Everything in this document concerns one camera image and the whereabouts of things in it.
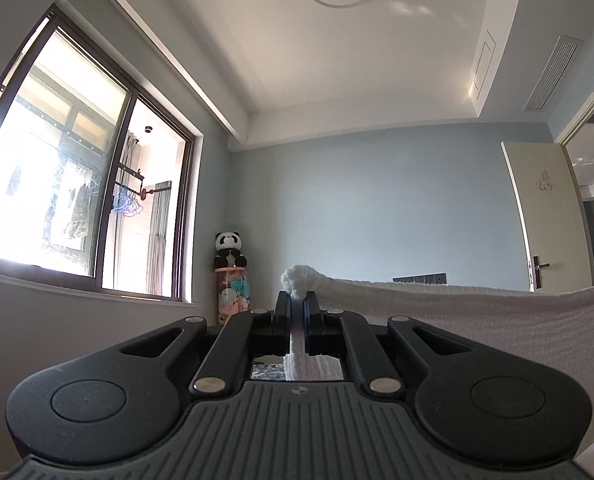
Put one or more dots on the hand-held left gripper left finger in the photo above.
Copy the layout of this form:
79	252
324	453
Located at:
283	316

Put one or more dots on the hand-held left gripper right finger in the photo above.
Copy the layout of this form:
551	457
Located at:
313	316

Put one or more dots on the white crinkled garment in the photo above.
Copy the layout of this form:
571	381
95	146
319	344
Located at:
477	320

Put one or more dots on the clothes hangers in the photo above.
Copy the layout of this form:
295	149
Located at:
129	202

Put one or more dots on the hanging clothes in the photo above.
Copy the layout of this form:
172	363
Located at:
79	200

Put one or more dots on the clear toy storage canister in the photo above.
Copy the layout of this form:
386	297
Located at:
232	292

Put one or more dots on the panda plush toy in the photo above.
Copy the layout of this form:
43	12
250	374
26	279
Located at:
229	250

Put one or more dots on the grey curtain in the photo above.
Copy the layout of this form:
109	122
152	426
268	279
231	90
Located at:
159	240

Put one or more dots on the dark framed window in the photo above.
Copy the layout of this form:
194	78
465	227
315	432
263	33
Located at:
112	135

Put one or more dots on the cream door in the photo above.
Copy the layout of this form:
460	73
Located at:
547	220

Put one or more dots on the ceiling access panel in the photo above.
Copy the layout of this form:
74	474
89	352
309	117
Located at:
484	62

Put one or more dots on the ceiling air vent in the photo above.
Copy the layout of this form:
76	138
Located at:
552	74

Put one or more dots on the grey wall switch panel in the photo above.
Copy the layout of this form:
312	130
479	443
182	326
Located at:
421	278

